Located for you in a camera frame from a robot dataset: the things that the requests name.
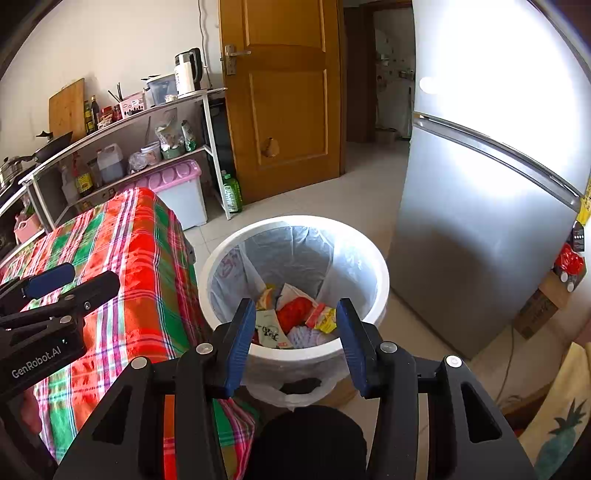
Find clear plastic lidded container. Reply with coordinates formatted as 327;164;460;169
145;74;178;107

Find white electric kettle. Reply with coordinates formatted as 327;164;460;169
174;47;203;97

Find clear plastic bin liner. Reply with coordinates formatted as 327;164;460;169
208;224;379;411

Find red snack packet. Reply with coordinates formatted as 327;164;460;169
276;295;319;333

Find wooden cutting board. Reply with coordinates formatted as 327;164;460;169
48;78;86;144

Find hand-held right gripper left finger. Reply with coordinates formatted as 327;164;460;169
52;298;257;480

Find cardboard box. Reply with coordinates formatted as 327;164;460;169
514;270;578;340

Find steel pot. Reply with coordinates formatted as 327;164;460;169
0;157;26;190

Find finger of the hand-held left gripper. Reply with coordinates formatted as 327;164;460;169
0;263;76;315
0;271;121;329

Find storage box with pink lid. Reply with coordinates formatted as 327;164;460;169
121;159;208;230

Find black wok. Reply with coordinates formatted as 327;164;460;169
21;130;75;162

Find green plastic bottle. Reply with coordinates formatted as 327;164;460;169
221;170;243;214

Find black wall cable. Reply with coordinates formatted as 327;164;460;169
198;0;208;88

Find dark liquid plastic jug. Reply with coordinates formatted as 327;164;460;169
97;144;125;184

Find pink utensil holder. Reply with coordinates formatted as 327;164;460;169
120;91;147;116

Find black round object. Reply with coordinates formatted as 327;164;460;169
256;405;368;480

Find pineapple print cloth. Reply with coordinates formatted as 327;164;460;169
519;342;591;480

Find wooden door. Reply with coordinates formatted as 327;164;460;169
217;0;345;205

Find white round trash bin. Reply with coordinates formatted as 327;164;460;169
197;215;390;409

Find white shelf rack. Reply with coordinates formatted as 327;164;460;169
21;88;232;232

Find thin floor power cord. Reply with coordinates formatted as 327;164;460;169
496;323;516;402

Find red green plaid tablecloth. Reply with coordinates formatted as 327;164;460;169
0;187;257;480

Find yellow label oil bottle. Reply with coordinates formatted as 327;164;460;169
74;154;94;195

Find pink plastic basket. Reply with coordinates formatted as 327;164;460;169
14;213;42;243

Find white plastic bottle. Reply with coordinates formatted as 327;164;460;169
60;165;77;201

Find crumpled food bags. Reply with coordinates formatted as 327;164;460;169
154;115;183;149

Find red plastic bag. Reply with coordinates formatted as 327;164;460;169
553;244;586;278

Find silver refrigerator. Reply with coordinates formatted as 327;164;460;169
387;0;591;361

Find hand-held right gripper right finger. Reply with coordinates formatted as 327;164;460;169
335;298;539;480

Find metal door handle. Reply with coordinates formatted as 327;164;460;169
219;45;252;76

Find person's left hand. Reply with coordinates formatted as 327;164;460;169
21;385;49;435

